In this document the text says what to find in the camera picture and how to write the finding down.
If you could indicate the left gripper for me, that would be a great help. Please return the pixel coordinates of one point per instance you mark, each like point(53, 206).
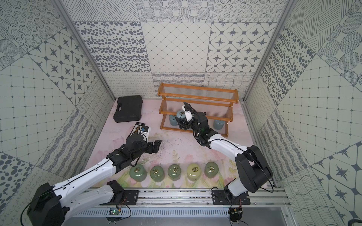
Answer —
point(150, 146)

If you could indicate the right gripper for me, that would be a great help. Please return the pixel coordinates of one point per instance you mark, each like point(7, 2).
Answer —
point(181, 123)

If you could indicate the blue canister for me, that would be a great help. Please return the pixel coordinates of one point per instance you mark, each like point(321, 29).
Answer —
point(173, 121)
point(181, 115)
point(218, 124)

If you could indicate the green canister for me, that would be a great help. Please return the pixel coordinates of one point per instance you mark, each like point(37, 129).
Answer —
point(174, 172)
point(157, 173)
point(211, 170)
point(138, 173)

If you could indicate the cream yellow canister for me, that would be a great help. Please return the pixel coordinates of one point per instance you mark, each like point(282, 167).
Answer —
point(193, 172)

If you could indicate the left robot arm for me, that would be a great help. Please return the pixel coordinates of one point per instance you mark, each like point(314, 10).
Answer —
point(53, 205)

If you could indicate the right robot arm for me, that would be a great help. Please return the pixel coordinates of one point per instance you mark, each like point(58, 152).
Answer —
point(252, 167)

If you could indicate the wooden three-tier shelf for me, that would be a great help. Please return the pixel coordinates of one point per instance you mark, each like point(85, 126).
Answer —
point(216, 103)

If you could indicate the floral pink table mat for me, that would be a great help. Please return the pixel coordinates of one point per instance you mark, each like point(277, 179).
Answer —
point(177, 148)

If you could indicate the black battery holder tray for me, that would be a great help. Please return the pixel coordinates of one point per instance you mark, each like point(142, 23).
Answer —
point(138, 128)

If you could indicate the black plastic tool case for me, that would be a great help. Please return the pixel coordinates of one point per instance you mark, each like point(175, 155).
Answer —
point(128, 109)

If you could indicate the green circuit board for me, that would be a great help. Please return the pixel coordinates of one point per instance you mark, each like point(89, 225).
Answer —
point(113, 215)

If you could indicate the black connector module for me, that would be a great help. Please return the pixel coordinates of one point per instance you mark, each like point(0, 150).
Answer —
point(235, 214)

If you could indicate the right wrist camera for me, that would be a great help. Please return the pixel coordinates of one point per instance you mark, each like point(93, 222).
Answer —
point(188, 116)

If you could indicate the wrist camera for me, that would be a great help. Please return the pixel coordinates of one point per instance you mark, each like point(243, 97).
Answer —
point(188, 116)
point(145, 131)

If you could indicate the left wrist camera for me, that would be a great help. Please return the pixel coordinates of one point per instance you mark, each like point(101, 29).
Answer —
point(145, 131)

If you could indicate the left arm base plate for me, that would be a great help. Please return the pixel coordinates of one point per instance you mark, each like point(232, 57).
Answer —
point(128, 197)

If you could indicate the aluminium mounting rail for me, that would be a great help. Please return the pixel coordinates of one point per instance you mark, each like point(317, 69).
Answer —
point(168, 197)

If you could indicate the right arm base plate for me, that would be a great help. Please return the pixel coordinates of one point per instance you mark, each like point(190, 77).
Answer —
point(221, 197)

